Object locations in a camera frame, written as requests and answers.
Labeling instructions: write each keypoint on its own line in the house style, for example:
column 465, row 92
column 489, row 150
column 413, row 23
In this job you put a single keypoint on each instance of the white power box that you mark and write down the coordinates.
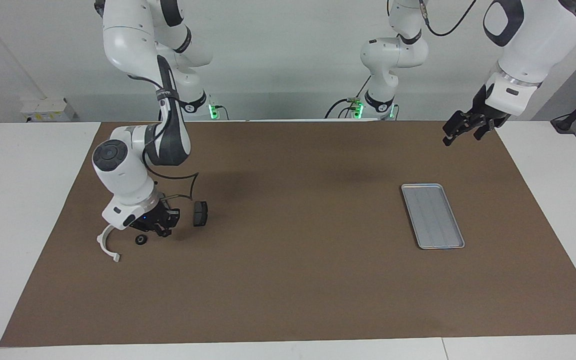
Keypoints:
column 48, row 107

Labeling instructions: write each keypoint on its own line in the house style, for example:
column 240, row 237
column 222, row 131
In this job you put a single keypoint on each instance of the white semicircular bracket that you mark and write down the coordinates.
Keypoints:
column 101, row 242

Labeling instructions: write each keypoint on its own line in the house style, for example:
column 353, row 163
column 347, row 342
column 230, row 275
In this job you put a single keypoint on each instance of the large black bearing gear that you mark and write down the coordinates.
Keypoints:
column 141, row 240

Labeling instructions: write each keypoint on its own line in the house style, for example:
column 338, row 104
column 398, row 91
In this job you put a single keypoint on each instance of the silver metal tray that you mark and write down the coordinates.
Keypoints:
column 435, row 215

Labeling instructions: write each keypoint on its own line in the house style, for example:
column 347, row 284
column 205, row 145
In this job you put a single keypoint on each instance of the brown table mat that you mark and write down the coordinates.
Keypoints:
column 288, row 280

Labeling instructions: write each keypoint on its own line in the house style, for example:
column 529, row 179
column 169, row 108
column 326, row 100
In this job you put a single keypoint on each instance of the dark grey rectangular brake pad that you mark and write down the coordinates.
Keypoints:
column 200, row 213

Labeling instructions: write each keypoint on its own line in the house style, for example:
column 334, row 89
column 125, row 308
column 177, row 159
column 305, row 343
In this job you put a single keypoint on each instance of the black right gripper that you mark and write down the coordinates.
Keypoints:
column 155, row 219

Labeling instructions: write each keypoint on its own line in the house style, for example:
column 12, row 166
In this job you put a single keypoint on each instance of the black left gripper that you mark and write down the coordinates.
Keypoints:
column 483, row 117

